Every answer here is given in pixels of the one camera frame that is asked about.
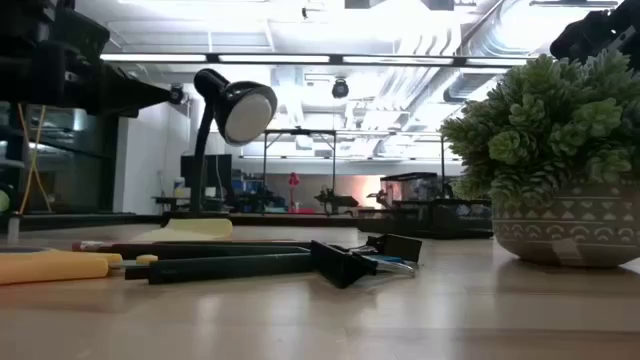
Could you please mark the black gooseneck desk lamp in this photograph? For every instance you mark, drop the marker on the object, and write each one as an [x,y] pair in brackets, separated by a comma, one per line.
[240,112]

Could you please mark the black binder clip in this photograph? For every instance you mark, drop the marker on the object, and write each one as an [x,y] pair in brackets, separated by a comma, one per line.
[400,247]
[340,265]

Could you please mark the blue binder clip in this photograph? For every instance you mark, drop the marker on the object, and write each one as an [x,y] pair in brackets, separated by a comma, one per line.
[387,259]

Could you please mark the orange pencil with eraser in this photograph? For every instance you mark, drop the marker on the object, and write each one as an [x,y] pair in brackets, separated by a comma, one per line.
[87,245]

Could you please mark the small silver post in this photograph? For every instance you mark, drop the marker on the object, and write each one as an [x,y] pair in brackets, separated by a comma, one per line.
[13,227]

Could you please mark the black hanging ceiling camera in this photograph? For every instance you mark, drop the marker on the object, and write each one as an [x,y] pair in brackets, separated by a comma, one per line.
[340,89]

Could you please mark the long ceiling light bar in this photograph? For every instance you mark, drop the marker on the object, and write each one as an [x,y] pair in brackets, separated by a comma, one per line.
[275,59]

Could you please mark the blue storage bins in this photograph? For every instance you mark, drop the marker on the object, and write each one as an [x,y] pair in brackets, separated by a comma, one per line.
[247,187]

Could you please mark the black background workstation frame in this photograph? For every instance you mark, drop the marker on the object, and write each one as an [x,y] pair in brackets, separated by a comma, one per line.
[300,132]

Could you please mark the black aluminium table frame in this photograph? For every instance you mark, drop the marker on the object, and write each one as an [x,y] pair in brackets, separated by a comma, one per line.
[100,220]

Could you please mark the black mesh desk organizer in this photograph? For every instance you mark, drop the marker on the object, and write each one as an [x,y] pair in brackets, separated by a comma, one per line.
[425,220]

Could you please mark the black wall-mounted camera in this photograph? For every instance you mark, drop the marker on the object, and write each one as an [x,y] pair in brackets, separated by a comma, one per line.
[176,94]

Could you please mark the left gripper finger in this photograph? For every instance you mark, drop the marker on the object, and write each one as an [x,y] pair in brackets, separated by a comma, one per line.
[130,95]

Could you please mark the red background object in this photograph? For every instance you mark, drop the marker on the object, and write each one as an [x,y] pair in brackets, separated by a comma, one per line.
[293,180]

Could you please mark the white plastic container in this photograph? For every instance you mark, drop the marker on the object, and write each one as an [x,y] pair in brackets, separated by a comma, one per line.
[179,187]

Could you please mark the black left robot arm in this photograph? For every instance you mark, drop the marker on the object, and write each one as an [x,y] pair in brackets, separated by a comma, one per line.
[30,25]

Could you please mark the succulent plant in patterned pot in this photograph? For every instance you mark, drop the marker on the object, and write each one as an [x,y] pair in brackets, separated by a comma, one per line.
[550,150]

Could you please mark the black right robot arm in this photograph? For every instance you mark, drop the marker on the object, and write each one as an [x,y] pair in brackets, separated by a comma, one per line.
[590,30]

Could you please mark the yellow sticky note pad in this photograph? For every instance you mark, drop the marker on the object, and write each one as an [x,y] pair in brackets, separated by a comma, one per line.
[200,227]

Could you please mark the small green object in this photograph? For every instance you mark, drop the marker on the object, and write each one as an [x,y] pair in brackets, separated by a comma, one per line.
[3,201]

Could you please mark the background black robot arm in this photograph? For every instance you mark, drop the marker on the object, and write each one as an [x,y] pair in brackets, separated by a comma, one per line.
[335,199]

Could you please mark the background desk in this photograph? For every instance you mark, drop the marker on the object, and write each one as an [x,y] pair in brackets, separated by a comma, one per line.
[165,201]

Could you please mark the black computer monitor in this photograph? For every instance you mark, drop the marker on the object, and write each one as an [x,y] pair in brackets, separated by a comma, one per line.
[215,170]

